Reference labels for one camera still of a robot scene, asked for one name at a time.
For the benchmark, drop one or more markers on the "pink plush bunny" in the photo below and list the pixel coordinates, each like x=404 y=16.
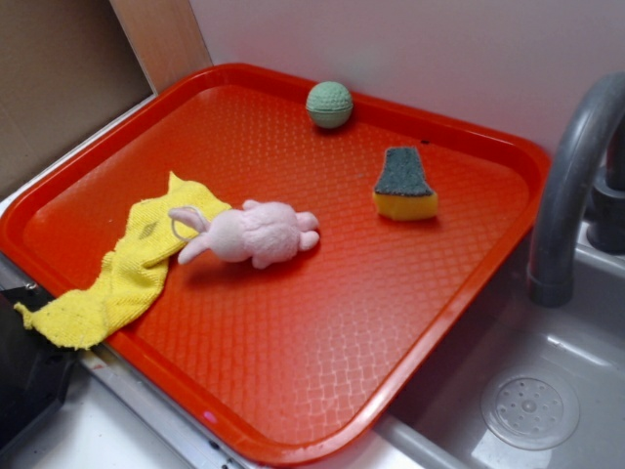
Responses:
x=264 y=233

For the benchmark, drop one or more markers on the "red plastic tray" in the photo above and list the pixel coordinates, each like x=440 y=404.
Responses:
x=288 y=364

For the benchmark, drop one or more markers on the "yellow green scrub sponge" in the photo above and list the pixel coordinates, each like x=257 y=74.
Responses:
x=402 y=192

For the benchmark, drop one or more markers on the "green dimpled ball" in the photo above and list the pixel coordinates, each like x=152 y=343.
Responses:
x=329 y=104

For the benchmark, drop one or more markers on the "yellow knitted cloth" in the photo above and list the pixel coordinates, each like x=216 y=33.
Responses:
x=132 y=274

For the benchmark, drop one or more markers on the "grey plastic sink basin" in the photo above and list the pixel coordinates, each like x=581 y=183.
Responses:
x=516 y=385

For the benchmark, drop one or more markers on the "brown cardboard panel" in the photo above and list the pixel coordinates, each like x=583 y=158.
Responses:
x=67 y=70

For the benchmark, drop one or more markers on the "grey sink faucet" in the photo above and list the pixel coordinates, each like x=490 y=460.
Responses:
x=587 y=175

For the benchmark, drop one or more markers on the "black device at left edge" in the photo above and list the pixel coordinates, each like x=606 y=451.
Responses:
x=35 y=373

